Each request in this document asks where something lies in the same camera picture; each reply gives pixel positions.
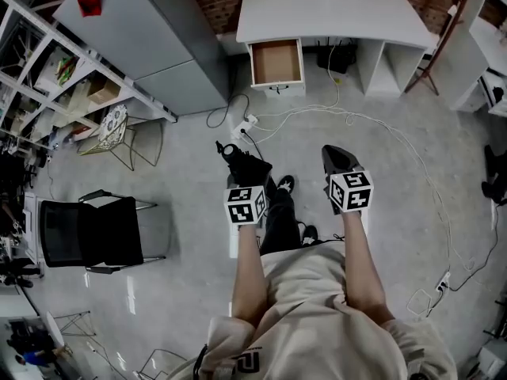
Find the white power strip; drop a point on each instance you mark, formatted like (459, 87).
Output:
(443, 281)
(243, 127)

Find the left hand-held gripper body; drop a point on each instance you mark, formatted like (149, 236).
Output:
(242, 208)

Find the person's beige shirt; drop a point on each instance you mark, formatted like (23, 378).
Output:
(317, 323)

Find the brown wooden stand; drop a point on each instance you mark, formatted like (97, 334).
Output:
(431, 54)

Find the red object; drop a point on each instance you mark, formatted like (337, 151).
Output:
(90, 4)

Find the white desk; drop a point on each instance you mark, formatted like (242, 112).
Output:
(332, 14)

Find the person's left forearm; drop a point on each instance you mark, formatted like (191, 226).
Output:
(248, 271)

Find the black router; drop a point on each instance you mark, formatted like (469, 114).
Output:
(336, 59)

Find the tall grey cabinet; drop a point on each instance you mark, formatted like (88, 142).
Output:
(150, 42)

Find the person's black and white shoe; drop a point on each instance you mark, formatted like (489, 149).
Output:
(286, 182)
(309, 235)

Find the black office chair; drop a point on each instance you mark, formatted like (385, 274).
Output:
(95, 232)

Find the white shelf unit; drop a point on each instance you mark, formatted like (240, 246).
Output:
(485, 46)

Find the white drawer with brown bottom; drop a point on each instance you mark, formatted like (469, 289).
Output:
(276, 62)

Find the person's black trousers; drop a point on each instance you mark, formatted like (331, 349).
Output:
(282, 224)

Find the person's right forearm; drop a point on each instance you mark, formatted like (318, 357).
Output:
(362, 267)

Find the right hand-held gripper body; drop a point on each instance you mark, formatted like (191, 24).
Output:
(350, 192)

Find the white metal shelf rack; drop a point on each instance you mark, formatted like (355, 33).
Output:
(47, 81)

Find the small white folding table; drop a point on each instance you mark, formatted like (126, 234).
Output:
(55, 327)

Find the cardboard box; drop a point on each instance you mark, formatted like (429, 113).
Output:
(104, 91)

